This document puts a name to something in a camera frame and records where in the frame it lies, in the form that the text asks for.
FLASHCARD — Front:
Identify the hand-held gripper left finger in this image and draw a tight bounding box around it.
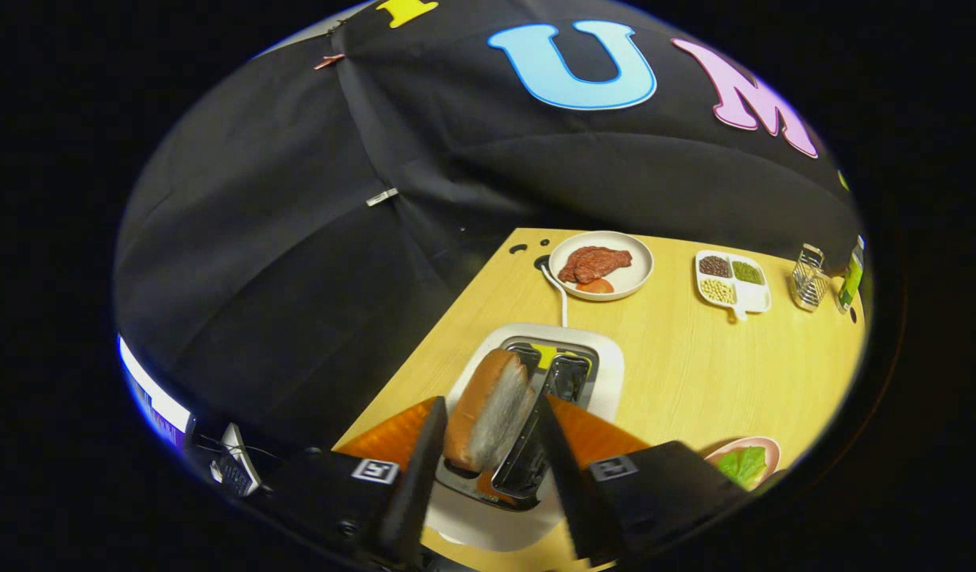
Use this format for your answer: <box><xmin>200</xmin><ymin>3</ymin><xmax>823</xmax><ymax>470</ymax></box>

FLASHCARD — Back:
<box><xmin>261</xmin><ymin>396</ymin><xmax>449</xmax><ymax>569</ymax></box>

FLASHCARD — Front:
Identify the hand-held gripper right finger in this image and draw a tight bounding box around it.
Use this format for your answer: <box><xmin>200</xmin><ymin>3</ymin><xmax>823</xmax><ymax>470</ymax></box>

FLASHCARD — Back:
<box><xmin>536</xmin><ymin>395</ymin><xmax>747</xmax><ymax>566</ymax></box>

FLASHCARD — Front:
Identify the toasted bread slice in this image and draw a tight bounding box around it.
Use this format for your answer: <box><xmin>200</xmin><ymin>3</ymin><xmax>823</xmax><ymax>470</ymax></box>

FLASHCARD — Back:
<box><xmin>443</xmin><ymin>348</ymin><xmax>538</xmax><ymax>473</ymax></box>

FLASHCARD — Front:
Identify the green lettuce leaf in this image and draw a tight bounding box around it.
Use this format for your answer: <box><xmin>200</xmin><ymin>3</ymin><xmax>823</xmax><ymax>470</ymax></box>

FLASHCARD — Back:
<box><xmin>715</xmin><ymin>446</ymin><xmax>769</xmax><ymax>489</ymax></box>

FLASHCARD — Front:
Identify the white toaster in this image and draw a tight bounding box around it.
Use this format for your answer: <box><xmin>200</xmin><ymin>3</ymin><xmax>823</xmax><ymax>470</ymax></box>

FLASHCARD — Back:
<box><xmin>420</xmin><ymin>322</ymin><xmax>625</xmax><ymax>553</ymax></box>

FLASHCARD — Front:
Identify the white desk device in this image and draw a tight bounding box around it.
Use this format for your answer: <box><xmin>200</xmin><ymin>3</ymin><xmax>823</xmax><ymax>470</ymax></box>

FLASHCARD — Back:
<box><xmin>208</xmin><ymin>423</ymin><xmax>264</xmax><ymax>498</ymax></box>

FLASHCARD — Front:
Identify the pink round plate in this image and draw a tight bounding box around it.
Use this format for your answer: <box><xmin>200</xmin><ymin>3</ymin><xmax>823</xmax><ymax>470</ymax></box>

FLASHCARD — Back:
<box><xmin>703</xmin><ymin>435</ymin><xmax>783</xmax><ymax>492</ymax></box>

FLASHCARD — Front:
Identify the red meat steak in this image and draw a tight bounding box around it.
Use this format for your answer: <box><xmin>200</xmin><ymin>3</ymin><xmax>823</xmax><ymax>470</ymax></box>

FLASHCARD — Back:
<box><xmin>557</xmin><ymin>245</ymin><xmax>633</xmax><ymax>285</ymax></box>

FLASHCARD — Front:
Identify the round beige plate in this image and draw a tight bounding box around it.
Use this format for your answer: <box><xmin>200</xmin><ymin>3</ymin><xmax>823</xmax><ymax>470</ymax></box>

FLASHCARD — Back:
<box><xmin>548</xmin><ymin>230</ymin><xmax>655</xmax><ymax>303</ymax></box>

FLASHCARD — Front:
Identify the white divided dish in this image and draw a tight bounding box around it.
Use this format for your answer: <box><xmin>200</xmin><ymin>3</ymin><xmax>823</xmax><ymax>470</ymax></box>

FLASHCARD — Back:
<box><xmin>695</xmin><ymin>249</ymin><xmax>773</xmax><ymax>322</ymax></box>

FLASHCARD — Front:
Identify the black backdrop cloth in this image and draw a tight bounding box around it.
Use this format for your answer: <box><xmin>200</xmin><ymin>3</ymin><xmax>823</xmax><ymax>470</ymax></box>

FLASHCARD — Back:
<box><xmin>114</xmin><ymin>0</ymin><xmax>862</xmax><ymax>454</ymax></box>

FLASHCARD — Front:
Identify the computer monitor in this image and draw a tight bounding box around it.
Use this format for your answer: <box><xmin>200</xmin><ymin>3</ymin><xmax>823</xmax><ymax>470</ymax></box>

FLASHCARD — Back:
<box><xmin>117</xmin><ymin>334</ymin><xmax>193</xmax><ymax>450</ymax></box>

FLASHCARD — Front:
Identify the green drink bottle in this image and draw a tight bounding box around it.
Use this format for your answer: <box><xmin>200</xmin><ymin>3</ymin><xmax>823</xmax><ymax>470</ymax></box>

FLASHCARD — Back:
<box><xmin>835</xmin><ymin>235</ymin><xmax>866</xmax><ymax>315</ymax></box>

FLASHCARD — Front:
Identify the white toaster cable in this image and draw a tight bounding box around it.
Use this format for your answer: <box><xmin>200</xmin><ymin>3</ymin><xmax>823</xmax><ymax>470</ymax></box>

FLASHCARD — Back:
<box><xmin>538</xmin><ymin>258</ymin><xmax>570</xmax><ymax>328</ymax></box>

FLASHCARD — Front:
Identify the metal wire holder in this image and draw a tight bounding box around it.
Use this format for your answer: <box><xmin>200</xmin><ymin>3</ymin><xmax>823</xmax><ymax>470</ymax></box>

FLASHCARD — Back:
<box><xmin>791</xmin><ymin>243</ymin><xmax>832</xmax><ymax>311</ymax></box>

